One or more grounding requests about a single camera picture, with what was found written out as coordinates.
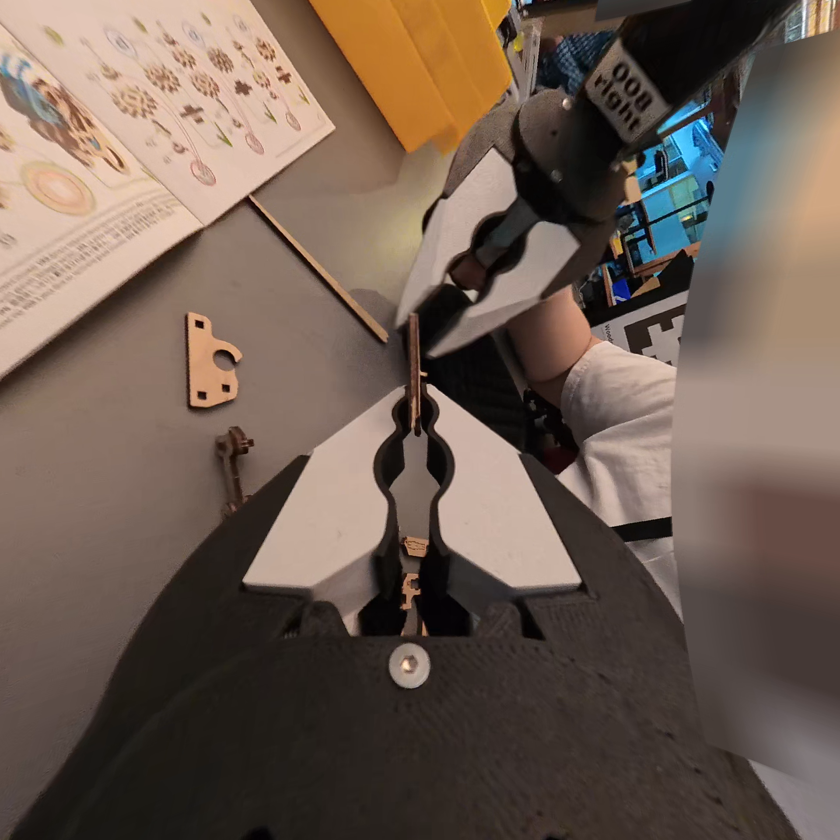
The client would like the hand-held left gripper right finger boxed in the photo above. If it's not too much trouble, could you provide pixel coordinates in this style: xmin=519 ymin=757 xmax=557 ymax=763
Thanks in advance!
xmin=428 ymin=386 xmax=584 ymax=634

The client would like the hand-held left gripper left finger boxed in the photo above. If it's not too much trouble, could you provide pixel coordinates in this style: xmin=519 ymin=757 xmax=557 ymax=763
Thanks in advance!
xmin=242 ymin=386 xmax=404 ymax=635

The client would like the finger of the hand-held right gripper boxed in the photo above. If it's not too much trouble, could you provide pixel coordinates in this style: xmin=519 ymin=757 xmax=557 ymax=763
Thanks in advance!
xmin=395 ymin=153 xmax=521 ymax=330
xmin=428 ymin=222 xmax=583 ymax=360

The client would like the wooden model part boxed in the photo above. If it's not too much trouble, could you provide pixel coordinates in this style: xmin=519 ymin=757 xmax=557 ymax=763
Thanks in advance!
xmin=407 ymin=313 xmax=429 ymax=437

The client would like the person's right forearm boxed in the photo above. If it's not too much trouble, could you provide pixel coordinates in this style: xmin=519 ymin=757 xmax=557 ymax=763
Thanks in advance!
xmin=508 ymin=285 xmax=595 ymax=411

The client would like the person's right hand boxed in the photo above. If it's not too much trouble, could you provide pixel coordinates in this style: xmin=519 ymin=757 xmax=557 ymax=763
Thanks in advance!
xmin=450 ymin=253 xmax=487 ymax=293

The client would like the small dark wooden wheel part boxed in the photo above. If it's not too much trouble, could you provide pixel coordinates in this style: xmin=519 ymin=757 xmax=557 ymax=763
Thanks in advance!
xmin=215 ymin=427 xmax=256 ymax=519

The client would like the black textured pad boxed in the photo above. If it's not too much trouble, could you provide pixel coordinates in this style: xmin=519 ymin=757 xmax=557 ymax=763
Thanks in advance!
xmin=420 ymin=285 xmax=526 ymax=460

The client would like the black white marker sign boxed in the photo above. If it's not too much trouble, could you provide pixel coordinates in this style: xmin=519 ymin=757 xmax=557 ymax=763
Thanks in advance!
xmin=591 ymin=292 xmax=686 ymax=368

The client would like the thin wooden stick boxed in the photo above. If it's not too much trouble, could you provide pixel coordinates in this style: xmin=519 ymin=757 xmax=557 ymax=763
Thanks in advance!
xmin=248 ymin=195 xmax=389 ymax=343

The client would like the stack of yellow plastic bins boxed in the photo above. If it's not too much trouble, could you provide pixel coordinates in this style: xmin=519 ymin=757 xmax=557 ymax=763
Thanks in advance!
xmin=308 ymin=0 xmax=514 ymax=154

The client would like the illustrated instruction booklet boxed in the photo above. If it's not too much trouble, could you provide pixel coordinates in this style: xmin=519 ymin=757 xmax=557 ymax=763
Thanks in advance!
xmin=0 ymin=0 xmax=337 ymax=382

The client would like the black shoulder strap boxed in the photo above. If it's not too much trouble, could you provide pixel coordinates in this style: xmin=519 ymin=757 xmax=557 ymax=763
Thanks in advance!
xmin=610 ymin=517 xmax=673 ymax=544

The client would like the flat wooden bracket part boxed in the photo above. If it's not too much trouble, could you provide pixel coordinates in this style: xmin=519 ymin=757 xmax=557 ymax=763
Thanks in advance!
xmin=185 ymin=311 xmax=244 ymax=409

